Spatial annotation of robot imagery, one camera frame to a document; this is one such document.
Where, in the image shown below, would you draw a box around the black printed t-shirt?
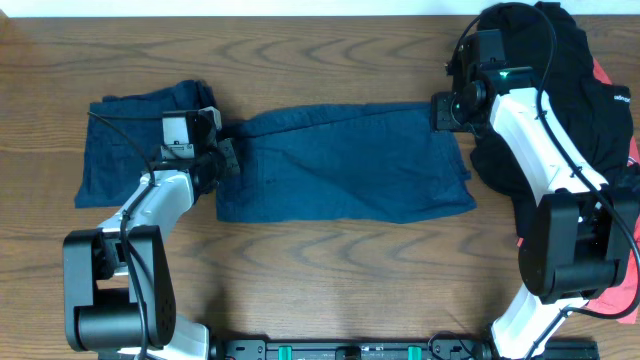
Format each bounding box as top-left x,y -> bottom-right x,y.
471,2 -> 639,237

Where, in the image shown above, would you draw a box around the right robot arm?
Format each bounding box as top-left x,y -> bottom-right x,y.
431,30 -> 639,359

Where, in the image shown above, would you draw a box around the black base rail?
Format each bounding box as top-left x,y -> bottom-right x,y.
209,338 -> 601,360

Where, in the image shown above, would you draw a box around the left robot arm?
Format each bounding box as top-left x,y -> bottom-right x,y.
63,107 -> 239,359

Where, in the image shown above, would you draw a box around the folded dark blue shorts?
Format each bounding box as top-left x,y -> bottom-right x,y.
74,80 -> 216,208

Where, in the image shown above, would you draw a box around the dark blue shorts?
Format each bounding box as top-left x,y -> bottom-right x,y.
216,103 -> 476,224
74,80 -> 216,208

